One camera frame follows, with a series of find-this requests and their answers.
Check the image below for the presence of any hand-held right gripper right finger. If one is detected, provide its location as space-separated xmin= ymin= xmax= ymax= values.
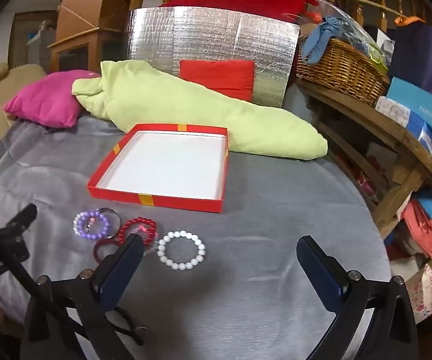
xmin=296 ymin=235 xmax=421 ymax=360

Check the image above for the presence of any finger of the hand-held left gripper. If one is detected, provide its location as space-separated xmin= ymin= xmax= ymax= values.
xmin=4 ymin=204 xmax=38 ymax=241

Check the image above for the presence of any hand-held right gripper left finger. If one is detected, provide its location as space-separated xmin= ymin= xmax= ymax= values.
xmin=20 ymin=233 xmax=145 ymax=360

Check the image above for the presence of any dark red bangle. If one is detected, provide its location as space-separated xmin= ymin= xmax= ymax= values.
xmin=94 ymin=237 xmax=121 ymax=264

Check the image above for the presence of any red bead bracelet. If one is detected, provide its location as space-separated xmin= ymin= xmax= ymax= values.
xmin=118 ymin=216 xmax=159 ymax=248

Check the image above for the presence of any purple bead bracelet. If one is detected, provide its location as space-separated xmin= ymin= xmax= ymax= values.
xmin=73 ymin=210 xmax=112 ymax=241

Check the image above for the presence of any black hair tie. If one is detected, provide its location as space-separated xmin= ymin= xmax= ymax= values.
xmin=107 ymin=307 xmax=147 ymax=346

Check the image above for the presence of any white bead bracelet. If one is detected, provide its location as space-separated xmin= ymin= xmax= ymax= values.
xmin=157 ymin=230 xmax=206 ymax=271

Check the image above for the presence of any red shallow cardboard box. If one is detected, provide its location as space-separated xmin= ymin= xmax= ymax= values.
xmin=87 ymin=123 xmax=229 ymax=214

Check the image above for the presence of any silver metal bangle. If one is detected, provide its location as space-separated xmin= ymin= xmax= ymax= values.
xmin=96 ymin=206 xmax=122 ymax=233

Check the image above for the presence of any grey blanket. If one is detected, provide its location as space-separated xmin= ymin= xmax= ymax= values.
xmin=0 ymin=114 xmax=392 ymax=360

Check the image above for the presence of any floral paper gift bag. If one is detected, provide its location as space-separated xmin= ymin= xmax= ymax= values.
xmin=403 ymin=262 xmax=432 ymax=325

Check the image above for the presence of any coral pink bag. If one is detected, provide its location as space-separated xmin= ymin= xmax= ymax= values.
xmin=401 ymin=199 xmax=432 ymax=259

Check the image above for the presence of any magenta cushion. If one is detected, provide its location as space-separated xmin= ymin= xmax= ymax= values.
xmin=4 ymin=69 xmax=100 ymax=128

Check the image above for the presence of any wooden shelf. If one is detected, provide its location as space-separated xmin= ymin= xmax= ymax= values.
xmin=294 ymin=79 xmax=432 ymax=241

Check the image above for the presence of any brown lattice cabinet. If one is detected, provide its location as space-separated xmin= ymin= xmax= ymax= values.
xmin=9 ymin=10 xmax=59 ymax=69

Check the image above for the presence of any white patterned box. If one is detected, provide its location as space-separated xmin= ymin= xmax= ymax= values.
xmin=375 ymin=95 xmax=411 ymax=128

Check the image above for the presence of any light green pillow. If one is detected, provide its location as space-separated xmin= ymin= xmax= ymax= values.
xmin=71 ymin=60 xmax=329 ymax=162

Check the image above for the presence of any light blue box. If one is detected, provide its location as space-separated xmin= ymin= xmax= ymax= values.
xmin=386 ymin=77 xmax=432 ymax=152

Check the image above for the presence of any wicker basket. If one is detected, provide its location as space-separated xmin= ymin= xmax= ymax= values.
xmin=296 ymin=37 xmax=391 ymax=107

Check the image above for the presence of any wooden cabinet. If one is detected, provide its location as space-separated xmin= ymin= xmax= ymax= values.
xmin=47 ymin=0 xmax=130 ymax=74

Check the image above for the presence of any red cushion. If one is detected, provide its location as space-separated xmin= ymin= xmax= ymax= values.
xmin=178 ymin=59 xmax=257 ymax=102

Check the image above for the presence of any blue cloth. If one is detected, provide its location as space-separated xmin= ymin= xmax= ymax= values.
xmin=300 ymin=17 xmax=351 ymax=64

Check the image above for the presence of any navy bag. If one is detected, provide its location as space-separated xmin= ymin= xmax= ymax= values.
xmin=386 ymin=17 xmax=432 ymax=100

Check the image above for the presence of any silver foil insulation panel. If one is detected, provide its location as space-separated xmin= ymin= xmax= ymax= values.
xmin=126 ymin=6 xmax=301 ymax=107

